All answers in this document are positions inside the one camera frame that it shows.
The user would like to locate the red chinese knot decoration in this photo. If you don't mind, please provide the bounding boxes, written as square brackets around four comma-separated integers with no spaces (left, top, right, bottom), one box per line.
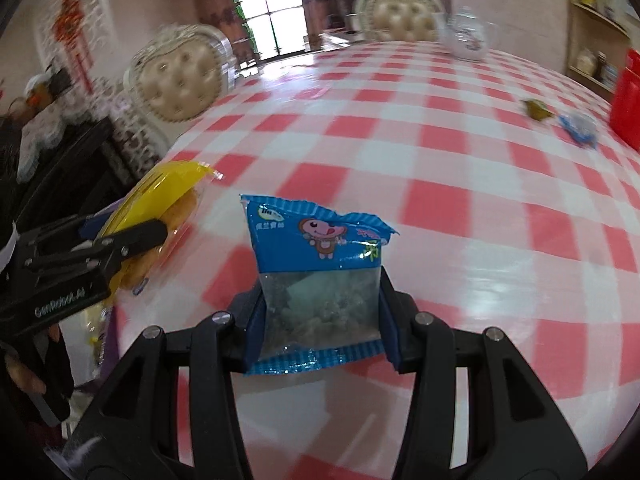
[52,0,93,96]

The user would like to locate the blue monkey snack bag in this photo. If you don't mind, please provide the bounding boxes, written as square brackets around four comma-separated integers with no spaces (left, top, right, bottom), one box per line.
[240,194,396,375]

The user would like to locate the green pea snack packet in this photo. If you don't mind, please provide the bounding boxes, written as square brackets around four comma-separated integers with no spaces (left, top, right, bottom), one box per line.
[522,99,554,122]

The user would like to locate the cream tufted chair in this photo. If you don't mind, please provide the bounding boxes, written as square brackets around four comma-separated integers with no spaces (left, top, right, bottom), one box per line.
[355,0,445,42]
[122,24,236,125]

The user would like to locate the small blue clear packet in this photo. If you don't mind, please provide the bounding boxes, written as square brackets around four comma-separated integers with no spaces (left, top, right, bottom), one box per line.
[558,112,598,150]

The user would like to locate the red white checkered tablecloth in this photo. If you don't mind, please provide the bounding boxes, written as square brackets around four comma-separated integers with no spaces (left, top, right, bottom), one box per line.
[115,42,639,462]

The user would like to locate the person hand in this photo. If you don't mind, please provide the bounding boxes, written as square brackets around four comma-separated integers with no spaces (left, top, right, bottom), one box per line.
[4,353,47,394]

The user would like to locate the red thermos jug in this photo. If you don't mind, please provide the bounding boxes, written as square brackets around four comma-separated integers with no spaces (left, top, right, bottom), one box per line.
[608,49,640,152]

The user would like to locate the yellow snack bag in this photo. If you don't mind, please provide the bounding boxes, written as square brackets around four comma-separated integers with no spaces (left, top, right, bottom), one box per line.
[99,160,224,297]

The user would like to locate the cream tufted chair left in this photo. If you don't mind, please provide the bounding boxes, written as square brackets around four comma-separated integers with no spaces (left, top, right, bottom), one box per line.
[122,24,236,125]

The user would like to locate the dark sideboard with lace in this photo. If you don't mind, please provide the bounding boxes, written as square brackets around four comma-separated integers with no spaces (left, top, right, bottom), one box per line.
[0,109,147,241]

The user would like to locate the window with curtains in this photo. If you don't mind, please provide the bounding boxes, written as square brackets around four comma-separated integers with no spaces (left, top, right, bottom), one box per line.
[233,0,308,61]

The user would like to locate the white floral teapot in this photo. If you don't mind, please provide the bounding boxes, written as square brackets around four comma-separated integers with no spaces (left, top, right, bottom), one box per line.
[434,6,499,62]

